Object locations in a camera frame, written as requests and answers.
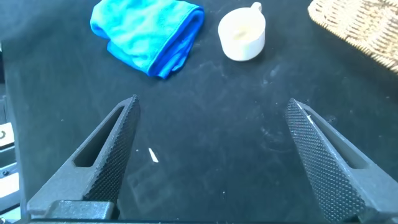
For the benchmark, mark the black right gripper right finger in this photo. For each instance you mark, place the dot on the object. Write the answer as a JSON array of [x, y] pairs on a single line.
[[329, 174]]

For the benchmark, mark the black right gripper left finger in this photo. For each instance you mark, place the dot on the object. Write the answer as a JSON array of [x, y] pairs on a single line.
[[105, 174]]

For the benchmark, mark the blue microfibre towel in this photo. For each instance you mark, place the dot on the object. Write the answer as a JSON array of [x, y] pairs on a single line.
[[143, 31]]

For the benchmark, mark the wicker basket with food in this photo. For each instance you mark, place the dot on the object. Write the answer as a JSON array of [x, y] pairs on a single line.
[[363, 25]]

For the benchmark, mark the small white paper scrap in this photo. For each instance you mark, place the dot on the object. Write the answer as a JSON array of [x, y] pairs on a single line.
[[153, 155]]

